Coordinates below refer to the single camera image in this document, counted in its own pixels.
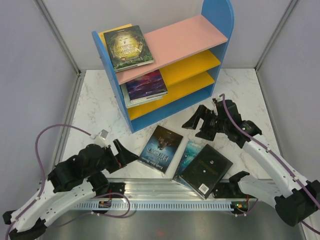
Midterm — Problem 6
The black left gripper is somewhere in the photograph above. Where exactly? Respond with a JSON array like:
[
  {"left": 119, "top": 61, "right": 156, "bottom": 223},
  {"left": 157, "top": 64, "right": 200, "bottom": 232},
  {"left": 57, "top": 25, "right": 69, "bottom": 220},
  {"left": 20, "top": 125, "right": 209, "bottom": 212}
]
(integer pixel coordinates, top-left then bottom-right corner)
[{"left": 83, "top": 138, "right": 139, "bottom": 177}]

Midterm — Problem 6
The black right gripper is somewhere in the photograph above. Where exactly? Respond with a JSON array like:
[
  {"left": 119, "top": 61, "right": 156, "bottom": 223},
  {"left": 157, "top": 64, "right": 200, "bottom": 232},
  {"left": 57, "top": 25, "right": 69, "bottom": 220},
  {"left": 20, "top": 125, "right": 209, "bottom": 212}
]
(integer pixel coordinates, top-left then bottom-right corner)
[{"left": 182, "top": 104, "right": 229, "bottom": 141}]

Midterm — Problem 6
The teal ocean cover book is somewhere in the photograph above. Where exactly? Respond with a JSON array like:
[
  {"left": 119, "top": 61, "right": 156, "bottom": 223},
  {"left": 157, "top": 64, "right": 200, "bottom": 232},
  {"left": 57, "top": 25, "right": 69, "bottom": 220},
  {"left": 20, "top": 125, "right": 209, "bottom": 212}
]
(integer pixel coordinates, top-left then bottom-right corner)
[{"left": 172, "top": 141, "right": 204, "bottom": 188}]

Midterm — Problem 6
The dark blue Wuthering Heights book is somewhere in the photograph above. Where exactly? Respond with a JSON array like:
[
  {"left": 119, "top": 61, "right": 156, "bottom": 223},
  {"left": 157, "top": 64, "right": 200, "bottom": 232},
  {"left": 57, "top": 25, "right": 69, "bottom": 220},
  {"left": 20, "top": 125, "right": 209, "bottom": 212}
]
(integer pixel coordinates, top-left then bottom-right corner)
[{"left": 139, "top": 125, "right": 184, "bottom": 174}]

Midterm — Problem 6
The black book with barcode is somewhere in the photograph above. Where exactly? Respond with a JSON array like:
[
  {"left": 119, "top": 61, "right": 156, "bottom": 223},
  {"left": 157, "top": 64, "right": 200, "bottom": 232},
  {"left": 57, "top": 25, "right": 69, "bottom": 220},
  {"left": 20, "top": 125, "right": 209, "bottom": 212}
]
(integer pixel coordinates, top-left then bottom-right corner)
[{"left": 180, "top": 144, "right": 233, "bottom": 200}]

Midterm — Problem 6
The purple Robinson Crusoe book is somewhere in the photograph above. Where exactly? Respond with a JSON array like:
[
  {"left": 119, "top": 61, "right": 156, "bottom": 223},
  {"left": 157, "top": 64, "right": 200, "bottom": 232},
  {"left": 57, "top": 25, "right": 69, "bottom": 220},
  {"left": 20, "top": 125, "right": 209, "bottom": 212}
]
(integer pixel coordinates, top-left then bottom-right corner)
[{"left": 124, "top": 69, "right": 168, "bottom": 102}]

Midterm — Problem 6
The grey Great Gatsby book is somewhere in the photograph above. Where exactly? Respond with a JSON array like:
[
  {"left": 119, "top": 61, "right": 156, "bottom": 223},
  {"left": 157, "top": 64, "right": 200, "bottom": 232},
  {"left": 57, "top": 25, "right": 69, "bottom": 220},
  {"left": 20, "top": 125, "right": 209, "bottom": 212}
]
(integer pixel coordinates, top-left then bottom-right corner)
[{"left": 120, "top": 84, "right": 163, "bottom": 109}]

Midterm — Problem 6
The green Alice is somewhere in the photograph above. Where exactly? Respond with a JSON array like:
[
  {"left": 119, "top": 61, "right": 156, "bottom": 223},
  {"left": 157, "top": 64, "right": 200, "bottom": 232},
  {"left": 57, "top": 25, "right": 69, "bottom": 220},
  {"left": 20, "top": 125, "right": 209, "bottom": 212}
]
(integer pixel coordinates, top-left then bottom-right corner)
[{"left": 104, "top": 25, "right": 154, "bottom": 73}]

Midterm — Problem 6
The yellow book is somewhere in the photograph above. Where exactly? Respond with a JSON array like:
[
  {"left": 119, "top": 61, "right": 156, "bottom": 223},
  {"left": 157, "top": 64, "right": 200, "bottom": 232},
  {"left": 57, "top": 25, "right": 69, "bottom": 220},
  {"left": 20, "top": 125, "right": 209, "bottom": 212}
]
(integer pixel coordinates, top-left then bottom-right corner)
[{"left": 98, "top": 23, "right": 132, "bottom": 46}]

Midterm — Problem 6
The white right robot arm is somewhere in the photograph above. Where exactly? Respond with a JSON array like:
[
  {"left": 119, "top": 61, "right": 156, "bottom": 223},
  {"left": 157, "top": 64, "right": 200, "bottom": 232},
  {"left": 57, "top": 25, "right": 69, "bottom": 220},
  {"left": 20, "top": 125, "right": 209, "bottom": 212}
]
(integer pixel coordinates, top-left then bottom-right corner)
[{"left": 182, "top": 99, "right": 320, "bottom": 227}]

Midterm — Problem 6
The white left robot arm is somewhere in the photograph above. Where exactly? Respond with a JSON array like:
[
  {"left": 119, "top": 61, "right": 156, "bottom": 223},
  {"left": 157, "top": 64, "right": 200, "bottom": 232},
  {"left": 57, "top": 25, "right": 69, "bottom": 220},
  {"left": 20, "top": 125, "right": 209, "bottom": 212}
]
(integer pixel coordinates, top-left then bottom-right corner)
[{"left": 2, "top": 139, "right": 139, "bottom": 240}]

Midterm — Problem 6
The blue pink yellow bookshelf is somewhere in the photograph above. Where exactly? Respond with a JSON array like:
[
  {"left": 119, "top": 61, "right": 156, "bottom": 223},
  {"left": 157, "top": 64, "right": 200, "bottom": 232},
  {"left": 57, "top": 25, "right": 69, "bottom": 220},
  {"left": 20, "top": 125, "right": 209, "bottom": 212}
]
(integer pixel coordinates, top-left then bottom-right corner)
[{"left": 92, "top": 0, "right": 235, "bottom": 132}]

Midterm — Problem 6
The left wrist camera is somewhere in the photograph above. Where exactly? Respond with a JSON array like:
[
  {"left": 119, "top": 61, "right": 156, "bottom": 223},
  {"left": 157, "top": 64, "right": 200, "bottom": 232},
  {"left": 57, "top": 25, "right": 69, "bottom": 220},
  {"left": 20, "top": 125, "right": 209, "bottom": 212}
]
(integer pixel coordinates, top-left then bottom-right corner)
[{"left": 90, "top": 129, "right": 109, "bottom": 148}]

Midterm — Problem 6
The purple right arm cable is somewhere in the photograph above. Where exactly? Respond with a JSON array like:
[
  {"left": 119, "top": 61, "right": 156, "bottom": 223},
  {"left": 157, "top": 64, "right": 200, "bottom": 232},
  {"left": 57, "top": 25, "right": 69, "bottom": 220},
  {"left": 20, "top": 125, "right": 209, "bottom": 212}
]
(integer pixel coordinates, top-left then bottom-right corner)
[{"left": 221, "top": 93, "right": 320, "bottom": 210}]

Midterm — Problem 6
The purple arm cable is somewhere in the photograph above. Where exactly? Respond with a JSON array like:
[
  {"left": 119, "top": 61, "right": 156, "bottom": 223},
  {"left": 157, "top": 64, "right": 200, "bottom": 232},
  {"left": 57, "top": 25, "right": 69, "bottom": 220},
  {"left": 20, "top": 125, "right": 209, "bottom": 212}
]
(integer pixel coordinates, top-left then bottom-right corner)
[
  {"left": 221, "top": 93, "right": 320, "bottom": 210},
  {"left": 7, "top": 124, "right": 93, "bottom": 240}
]

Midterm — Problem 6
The aluminium mounting rail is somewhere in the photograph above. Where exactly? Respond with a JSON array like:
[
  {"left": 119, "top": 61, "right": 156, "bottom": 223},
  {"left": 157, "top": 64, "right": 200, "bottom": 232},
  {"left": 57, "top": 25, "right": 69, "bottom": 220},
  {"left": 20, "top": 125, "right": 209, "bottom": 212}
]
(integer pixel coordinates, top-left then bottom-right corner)
[{"left": 37, "top": 177, "right": 308, "bottom": 198}]

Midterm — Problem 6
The white slotted cable duct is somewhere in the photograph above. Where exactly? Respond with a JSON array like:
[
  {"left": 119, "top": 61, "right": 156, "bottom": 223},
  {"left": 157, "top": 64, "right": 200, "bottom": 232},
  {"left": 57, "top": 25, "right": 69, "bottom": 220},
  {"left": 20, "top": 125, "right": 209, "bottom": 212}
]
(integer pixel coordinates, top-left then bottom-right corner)
[{"left": 74, "top": 199, "right": 234, "bottom": 212}]

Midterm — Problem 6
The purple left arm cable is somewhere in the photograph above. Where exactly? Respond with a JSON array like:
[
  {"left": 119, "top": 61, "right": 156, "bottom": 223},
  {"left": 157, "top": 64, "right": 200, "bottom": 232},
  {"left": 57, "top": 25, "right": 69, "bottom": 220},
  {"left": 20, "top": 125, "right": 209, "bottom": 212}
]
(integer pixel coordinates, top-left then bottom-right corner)
[{"left": 7, "top": 124, "right": 93, "bottom": 240}]

